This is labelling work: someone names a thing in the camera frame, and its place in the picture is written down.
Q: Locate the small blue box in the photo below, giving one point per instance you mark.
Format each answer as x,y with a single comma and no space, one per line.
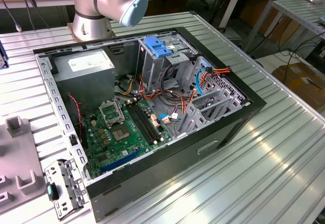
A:
322,20

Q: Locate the long blue expansion slot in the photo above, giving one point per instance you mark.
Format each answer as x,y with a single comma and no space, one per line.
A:
119,162

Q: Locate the small black clip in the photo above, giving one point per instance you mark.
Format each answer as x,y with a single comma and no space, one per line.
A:
73,140

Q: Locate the metal slat side table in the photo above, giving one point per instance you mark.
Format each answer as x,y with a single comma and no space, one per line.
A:
299,10

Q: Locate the grey metal disk bay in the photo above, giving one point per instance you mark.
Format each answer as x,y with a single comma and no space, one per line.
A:
234,102

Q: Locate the black open PC case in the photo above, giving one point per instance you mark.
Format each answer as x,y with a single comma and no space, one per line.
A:
165,173

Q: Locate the green motherboard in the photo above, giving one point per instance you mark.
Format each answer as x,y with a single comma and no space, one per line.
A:
127,145

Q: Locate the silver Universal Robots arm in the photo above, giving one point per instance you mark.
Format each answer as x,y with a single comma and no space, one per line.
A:
89,28

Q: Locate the RAM slot black latches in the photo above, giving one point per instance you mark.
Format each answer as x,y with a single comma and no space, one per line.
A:
146,122
138,122

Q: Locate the RAM slot white latches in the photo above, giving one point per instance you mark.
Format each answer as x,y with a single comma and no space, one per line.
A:
149,122
141,122

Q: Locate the grey metal slot retainer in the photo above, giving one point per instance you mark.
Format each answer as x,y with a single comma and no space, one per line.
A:
73,183

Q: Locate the CPU socket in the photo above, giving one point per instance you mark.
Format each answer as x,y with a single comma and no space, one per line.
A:
120,133

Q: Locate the black case fan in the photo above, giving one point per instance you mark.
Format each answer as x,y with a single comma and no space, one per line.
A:
73,122

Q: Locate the grey parts rack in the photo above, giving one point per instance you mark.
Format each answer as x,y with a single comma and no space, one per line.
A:
17,153

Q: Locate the large cardboard box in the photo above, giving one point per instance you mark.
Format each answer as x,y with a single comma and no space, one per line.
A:
299,81

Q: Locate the blue plastic drive latch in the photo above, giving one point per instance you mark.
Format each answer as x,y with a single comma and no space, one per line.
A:
157,47

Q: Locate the black teal latch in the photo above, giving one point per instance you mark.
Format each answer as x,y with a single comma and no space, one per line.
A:
52,192

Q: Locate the grey power supply unit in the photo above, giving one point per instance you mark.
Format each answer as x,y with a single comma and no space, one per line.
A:
83,87

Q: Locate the grey optical drive cage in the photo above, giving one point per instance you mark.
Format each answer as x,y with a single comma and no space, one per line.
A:
152,69

